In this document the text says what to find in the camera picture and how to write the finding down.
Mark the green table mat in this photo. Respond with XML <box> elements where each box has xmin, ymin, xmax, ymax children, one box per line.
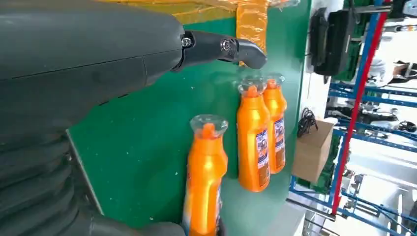
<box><xmin>66</xmin><ymin>0</ymin><xmax>312</xmax><ymax>236</ymax></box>

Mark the coiled black cable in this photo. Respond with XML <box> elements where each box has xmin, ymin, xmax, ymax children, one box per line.
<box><xmin>297</xmin><ymin>107</ymin><xmax>318</xmax><ymax>138</ymax></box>

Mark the blue and red metal rack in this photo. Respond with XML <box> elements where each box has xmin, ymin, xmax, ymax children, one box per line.
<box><xmin>288</xmin><ymin>0</ymin><xmax>417</xmax><ymax>236</ymax></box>

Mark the brown cardboard box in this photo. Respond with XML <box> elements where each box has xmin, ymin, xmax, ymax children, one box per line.
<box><xmin>291</xmin><ymin>118</ymin><xmax>335</xmax><ymax>184</ymax></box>

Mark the black carrying case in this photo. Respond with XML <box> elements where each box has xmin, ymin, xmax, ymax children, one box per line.
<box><xmin>326</xmin><ymin>9</ymin><xmax>357</xmax><ymax>77</ymax></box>

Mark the yellow sheet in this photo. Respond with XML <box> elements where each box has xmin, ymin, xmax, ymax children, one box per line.
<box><xmin>94</xmin><ymin>0</ymin><xmax>269</xmax><ymax>66</ymax></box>

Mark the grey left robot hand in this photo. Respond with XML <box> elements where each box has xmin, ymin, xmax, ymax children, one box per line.
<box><xmin>0</xmin><ymin>0</ymin><xmax>268</xmax><ymax>236</ymax></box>

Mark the white table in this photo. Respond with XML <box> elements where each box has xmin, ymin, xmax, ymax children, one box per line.
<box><xmin>267</xmin><ymin>195</ymin><xmax>336</xmax><ymax>236</ymax></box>
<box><xmin>299</xmin><ymin>0</ymin><xmax>336</xmax><ymax>131</ymax></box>

